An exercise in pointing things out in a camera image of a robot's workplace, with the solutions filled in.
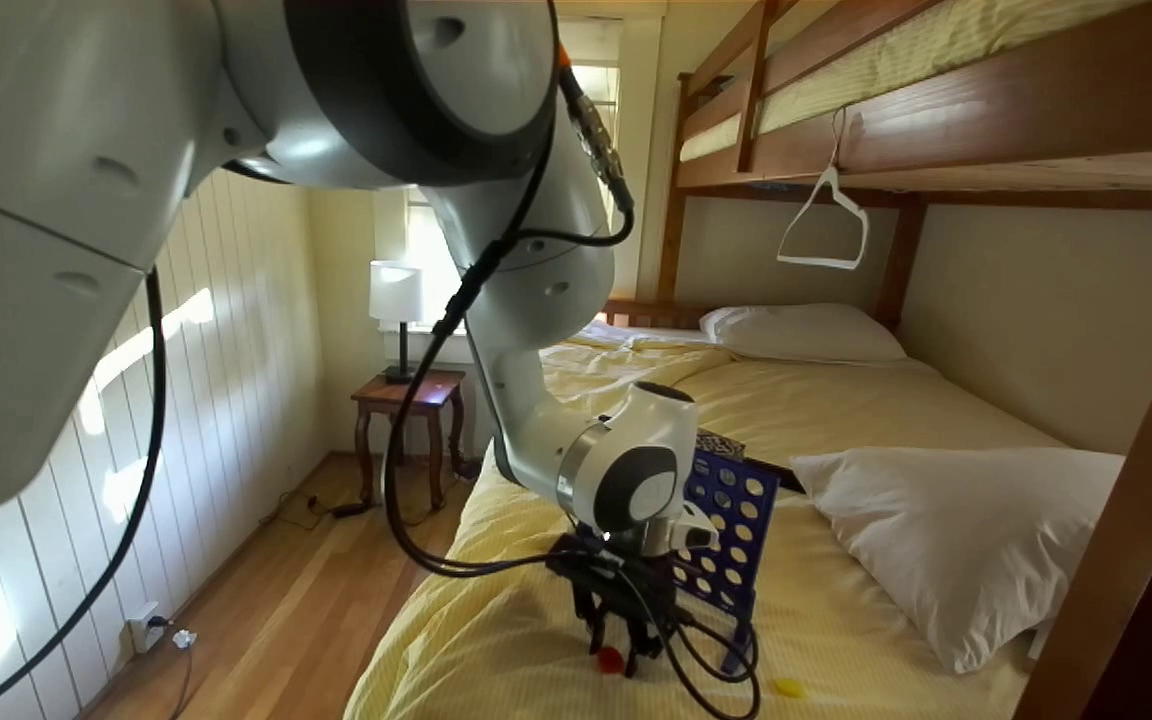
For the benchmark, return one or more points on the white pillow near gameboard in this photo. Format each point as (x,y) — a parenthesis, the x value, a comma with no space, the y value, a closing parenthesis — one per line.
(974,547)

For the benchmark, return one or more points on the yellow game chip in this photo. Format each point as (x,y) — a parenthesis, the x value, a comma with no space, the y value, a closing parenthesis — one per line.
(786,687)

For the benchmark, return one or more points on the small wooden nightstand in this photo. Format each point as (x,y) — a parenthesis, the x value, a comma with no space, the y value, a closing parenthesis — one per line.
(433,402)

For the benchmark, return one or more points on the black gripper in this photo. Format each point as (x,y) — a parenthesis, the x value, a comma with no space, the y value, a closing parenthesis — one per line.
(609,580)

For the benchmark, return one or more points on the orange game chip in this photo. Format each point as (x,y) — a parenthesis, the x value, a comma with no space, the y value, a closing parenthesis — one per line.
(609,660)

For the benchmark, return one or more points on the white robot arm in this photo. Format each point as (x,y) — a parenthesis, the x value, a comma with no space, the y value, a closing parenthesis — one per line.
(117,111)

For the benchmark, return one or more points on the wooden bunk bed frame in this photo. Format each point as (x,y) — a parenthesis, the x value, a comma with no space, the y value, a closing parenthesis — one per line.
(1023,193)

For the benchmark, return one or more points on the white table lamp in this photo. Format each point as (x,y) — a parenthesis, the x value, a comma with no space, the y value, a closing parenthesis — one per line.
(399,297)

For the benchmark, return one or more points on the white pillow near wall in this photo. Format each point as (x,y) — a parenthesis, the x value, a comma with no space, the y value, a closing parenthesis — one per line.
(802,335)

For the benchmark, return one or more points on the yellow striped bed sheet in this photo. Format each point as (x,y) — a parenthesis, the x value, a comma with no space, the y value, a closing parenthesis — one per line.
(514,648)

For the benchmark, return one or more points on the upper bunk mattress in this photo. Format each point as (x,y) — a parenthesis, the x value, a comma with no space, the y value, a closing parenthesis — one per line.
(918,46)

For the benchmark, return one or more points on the white plastic clothes hanger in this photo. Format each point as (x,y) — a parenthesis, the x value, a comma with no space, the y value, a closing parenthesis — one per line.
(831,224)

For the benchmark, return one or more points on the blue connect four gameboard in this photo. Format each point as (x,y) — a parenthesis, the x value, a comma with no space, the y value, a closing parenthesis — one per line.
(737,493)

